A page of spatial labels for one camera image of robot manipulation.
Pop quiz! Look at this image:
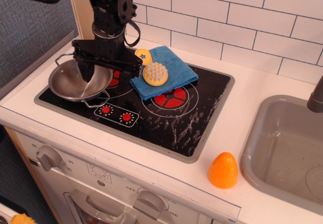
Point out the stainless steel bowl with handles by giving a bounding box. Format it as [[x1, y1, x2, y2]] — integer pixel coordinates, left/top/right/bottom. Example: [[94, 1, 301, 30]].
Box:
[[48, 53, 113, 108]]

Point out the red right stove knob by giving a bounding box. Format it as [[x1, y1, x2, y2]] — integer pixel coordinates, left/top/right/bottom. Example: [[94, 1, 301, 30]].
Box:
[[122, 113, 132, 122]]

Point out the grey oven knob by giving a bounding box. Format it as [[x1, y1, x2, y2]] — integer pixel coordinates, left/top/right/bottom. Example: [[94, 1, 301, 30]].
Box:
[[133, 191, 166, 220], [36, 146, 62, 172]]

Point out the orange plastic cone toy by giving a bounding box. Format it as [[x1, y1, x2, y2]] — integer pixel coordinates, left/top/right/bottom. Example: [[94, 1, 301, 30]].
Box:
[[208, 152, 238, 189]]

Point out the red stove knob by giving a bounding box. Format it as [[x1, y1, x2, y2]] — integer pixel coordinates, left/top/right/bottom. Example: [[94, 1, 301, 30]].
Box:
[[101, 106, 111, 114], [122, 113, 132, 122]]

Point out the blue folded cloth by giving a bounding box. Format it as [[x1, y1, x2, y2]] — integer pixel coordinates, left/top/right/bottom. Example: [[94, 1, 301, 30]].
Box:
[[130, 46, 198, 100]]

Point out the light wooden post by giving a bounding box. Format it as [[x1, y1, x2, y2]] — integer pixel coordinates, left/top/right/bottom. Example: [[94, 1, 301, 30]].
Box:
[[71, 0, 95, 40]]

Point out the white toy oven front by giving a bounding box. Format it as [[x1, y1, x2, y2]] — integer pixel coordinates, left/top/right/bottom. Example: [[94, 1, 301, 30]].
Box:
[[17, 133, 240, 223]]

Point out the grey oven door handle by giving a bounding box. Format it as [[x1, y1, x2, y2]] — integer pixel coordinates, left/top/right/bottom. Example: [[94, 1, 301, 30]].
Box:
[[67, 190, 137, 223]]

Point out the grey faucet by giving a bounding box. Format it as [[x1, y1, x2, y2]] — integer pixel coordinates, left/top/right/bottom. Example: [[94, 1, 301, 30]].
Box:
[[307, 76, 323, 113]]

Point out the grey plastic sink basin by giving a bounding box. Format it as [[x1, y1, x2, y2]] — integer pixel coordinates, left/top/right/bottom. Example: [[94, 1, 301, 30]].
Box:
[[240, 95, 322, 215]]

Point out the yellow scrub brush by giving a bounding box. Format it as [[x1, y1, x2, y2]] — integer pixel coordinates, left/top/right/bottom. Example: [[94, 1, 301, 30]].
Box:
[[135, 48, 168, 86]]

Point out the black toy stove top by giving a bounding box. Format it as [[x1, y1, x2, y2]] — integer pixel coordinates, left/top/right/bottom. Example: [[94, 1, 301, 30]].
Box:
[[35, 66, 235, 163]]

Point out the orange object bottom left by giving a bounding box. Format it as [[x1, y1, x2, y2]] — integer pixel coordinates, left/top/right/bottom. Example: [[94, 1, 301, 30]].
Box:
[[10, 214, 36, 224]]

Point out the grey right oven knob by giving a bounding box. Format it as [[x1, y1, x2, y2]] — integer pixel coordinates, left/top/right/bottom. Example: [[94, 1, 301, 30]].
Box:
[[133, 191, 166, 220]]

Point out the red left stove knob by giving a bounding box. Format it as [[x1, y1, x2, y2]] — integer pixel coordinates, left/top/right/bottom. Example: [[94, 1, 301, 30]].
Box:
[[101, 106, 111, 114]]

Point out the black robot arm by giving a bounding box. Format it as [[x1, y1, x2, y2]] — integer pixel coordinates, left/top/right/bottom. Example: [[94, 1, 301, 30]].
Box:
[[72, 0, 142, 92]]

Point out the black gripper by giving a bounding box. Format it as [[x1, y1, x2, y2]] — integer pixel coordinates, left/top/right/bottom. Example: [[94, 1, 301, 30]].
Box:
[[72, 31, 142, 91]]

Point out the grey left oven knob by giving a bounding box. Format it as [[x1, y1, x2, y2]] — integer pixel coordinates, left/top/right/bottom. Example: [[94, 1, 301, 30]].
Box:
[[36, 146, 62, 172]]

